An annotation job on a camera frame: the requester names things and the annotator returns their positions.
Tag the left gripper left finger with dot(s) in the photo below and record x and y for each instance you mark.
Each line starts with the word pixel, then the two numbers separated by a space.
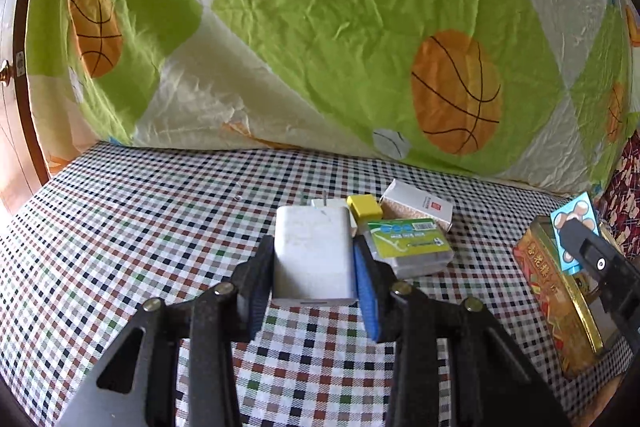
pixel 134 381

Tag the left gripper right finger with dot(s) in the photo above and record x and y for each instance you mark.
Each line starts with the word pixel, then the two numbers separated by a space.
pixel 492 382

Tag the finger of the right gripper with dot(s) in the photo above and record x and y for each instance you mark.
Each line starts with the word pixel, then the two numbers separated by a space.
pixel 618 278

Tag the clear green-label floss box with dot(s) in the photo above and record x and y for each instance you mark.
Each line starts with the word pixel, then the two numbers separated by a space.
pixel 411 247

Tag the white box red seal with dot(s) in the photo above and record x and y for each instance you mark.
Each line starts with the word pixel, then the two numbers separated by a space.
pixel 401 200

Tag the small yellow cube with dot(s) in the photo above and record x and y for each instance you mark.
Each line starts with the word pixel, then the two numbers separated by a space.
pixel 364 208

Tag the large white charger block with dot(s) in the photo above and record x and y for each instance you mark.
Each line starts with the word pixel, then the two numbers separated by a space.
pixel 313 257

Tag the gold metal tin box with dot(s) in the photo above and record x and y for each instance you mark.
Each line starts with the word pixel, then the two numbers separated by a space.
pixel 581 330

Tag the red patterned cloth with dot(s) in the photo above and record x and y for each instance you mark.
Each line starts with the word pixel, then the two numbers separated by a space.
pixel 619 204

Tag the wooden door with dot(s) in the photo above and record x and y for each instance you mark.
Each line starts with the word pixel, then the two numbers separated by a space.
pixel 23 168

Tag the small white plug adapter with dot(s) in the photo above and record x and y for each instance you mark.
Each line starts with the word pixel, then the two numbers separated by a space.
pixel 336 202

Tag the green basketball bedsheet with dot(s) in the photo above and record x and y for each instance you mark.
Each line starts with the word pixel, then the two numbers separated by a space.
pixel 538 92

